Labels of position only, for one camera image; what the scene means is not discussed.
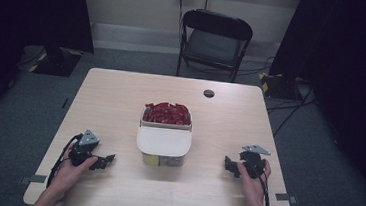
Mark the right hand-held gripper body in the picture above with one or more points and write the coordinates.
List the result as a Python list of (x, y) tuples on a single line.
[(252, 162)]

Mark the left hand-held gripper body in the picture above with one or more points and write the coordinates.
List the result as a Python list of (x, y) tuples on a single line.
[(84, 148)]

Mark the white storage box with drawer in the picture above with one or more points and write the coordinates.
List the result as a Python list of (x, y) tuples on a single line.
[(163, 141)]

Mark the person's right hand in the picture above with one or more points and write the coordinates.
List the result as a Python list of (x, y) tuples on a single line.
[(254, 188)]

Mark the person's left hand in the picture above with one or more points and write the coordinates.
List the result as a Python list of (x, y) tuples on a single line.
[(71, 173)]

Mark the small yellow-lidded cup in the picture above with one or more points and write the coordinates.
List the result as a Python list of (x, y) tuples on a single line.
[(150, 159)]

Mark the grey tape strip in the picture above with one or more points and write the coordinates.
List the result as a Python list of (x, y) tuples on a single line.
[(34, 179), (285, 197)]

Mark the dark floor tape mark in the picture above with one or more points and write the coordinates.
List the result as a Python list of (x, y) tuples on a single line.
[(65, 102)]

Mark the black yellow-striped stand base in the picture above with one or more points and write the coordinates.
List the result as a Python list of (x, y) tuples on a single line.
[(278, 86), (59, 63)]

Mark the black folding chair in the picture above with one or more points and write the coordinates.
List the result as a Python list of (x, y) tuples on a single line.
[(214, 42)]

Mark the black curtain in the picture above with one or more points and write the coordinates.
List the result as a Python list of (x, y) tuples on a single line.
[(351, 64), (17, 18)]

